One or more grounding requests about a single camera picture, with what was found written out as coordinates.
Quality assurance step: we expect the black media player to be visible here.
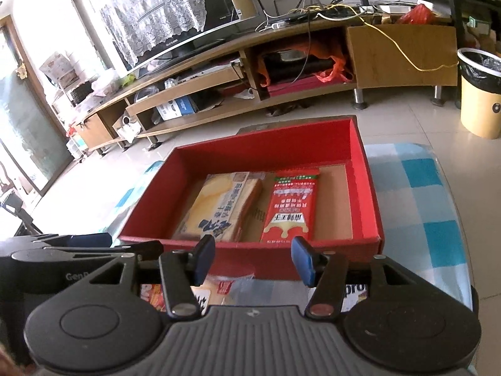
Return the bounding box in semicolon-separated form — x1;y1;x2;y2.
261;49;337;85

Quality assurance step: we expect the blue white carton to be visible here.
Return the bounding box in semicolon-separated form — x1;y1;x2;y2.
157;98;196;120

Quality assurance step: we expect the white lace cloth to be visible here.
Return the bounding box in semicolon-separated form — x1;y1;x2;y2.
100;0;208;67

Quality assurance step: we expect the printed cardboard box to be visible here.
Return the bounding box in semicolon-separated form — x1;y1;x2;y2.
39;53;81;87

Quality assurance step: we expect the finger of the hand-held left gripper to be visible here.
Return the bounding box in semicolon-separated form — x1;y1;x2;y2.
43;241;164;260
59;234;114;248

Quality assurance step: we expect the flat red box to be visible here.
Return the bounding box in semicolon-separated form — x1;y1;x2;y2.
260;74;357;97

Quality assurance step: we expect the red plastic bag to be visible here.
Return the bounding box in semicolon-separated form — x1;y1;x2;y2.
395;3;435;25

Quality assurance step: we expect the yellow cable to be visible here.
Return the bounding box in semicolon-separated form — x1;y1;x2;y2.
317;4;460;73

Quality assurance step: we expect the orange plastic bag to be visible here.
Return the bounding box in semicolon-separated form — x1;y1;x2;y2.
256;31;355;87

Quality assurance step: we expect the long red snack packet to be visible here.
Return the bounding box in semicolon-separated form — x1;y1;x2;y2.
260;166;321;243

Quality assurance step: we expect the red gummy candy packet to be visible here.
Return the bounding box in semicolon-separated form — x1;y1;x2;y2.
139;283;167;312

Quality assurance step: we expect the wooden television stand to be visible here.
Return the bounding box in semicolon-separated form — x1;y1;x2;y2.
72;18;458;153

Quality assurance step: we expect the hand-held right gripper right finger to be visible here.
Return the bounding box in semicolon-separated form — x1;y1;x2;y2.
291;236;422;320

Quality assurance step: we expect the black metal shelf rack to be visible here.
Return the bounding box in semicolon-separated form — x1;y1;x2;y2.
409;0;501;71

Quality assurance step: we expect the dark chair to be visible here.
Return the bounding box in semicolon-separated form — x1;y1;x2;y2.
0;160;44;239

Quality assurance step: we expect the beige trash bin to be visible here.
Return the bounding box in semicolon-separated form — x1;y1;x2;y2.
457;48;501;139

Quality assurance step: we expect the yellow bread packet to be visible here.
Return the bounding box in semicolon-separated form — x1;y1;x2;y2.
172;171;263;243

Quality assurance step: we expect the clear brown bread packet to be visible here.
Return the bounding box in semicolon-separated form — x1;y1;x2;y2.
191;275;255;307

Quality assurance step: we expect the red cardboard box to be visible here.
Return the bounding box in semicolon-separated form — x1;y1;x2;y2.
117;115;384;283

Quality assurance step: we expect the glass sliding door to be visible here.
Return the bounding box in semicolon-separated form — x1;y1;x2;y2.
0;16;75;196

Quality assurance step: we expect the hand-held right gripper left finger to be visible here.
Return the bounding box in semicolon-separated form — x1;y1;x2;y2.
89;235;217;319

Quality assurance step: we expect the blue white checkered tablecloth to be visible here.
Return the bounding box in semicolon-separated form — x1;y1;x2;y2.
100;143;476;316

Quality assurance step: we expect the black router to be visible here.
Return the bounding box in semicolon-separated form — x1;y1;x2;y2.
254;0;314;22

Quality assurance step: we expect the white chocolate pie packet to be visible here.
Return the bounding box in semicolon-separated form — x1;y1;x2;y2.
341;284;370;312

